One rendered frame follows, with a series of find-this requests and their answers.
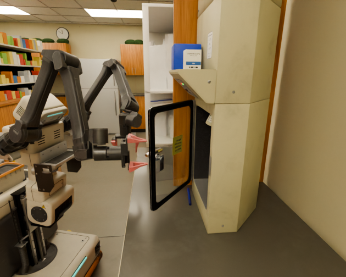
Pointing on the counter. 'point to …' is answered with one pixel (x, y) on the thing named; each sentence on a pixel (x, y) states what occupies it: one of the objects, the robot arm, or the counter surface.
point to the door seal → (155, 150)
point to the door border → (152, 148)
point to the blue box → (177, 51)
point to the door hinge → (193, 139)
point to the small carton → (192, 59)
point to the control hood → (199, 82)
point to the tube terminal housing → (236, 105)
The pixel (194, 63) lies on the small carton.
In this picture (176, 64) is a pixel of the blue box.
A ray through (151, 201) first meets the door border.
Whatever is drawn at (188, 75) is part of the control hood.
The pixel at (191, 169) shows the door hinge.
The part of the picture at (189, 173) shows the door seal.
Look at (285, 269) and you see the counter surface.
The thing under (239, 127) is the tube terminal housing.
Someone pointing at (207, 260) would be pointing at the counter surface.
